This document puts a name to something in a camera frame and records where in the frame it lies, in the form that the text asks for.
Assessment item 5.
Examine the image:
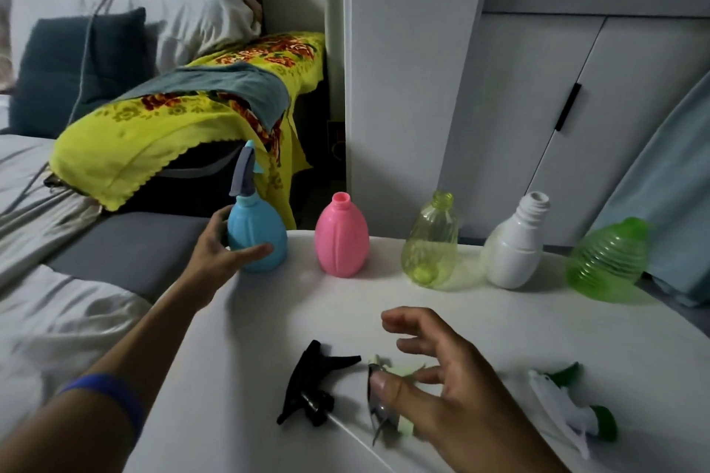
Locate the person's left forearm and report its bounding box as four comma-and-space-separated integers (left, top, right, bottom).
0, 281, 217, 473

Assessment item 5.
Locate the pink plastic bottle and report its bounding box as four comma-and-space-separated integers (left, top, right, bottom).
314, 191, 371, 278

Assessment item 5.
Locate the black spray head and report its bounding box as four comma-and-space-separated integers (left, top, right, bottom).
277, 339, 362, 428

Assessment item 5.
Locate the light blue curtain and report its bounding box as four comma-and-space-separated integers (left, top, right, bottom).
587, 70, 710, 307

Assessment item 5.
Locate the dark blue pillow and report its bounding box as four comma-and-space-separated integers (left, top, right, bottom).
8, 7, 148, 140

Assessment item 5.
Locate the white pillow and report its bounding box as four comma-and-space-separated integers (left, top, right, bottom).
8, 0, 262, 75

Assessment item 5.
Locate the white plastic bottle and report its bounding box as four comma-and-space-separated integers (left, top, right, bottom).
481, 191, 551, 290

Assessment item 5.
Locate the white wardrobe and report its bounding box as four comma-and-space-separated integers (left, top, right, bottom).
341, 0, 710, 248

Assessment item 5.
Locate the person's left hand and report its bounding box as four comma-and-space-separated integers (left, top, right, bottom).
178, 205, 274, 308

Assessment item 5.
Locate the grey-teal towel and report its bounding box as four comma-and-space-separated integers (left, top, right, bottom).
113, 62, 291, 133

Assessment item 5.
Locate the grey seat cushion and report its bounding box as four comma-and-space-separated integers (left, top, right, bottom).
44, 211, 212, 304

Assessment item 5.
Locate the yellow translucent bottle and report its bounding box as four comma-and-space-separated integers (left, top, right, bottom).
401, 190, 460, 289

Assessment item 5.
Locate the yellow floral cloth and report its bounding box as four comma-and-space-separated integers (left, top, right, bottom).
50, 32, 327, 230

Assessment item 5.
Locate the blue plastic bottle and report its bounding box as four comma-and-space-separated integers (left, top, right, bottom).
227, 192, 289, 273

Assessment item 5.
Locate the blue wristband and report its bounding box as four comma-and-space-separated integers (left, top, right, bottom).
58, 373, 146, 438

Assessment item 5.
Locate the grey blue spray head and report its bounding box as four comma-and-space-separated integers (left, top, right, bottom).
229, 140, 265, 200

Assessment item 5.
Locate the black wardrobe handle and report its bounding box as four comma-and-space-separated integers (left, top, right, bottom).
555, 82, 582, 133

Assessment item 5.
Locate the green ribbed bottle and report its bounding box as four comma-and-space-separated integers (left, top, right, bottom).
565, 217, 650, 304

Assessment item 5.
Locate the white bed sheet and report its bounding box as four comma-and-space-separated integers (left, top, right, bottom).
0, 134, 151, 435

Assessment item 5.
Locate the person's right hand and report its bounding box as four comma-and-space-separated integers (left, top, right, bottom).
368, 306, 561, 473

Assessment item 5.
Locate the grey yellow spray head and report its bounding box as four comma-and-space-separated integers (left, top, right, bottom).
365, 354, 427, 446

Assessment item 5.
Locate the grey cable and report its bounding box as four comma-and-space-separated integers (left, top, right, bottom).
0, 0, 162, 213

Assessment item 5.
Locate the white green spray head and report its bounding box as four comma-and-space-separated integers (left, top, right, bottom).
527, 361, 619, 460

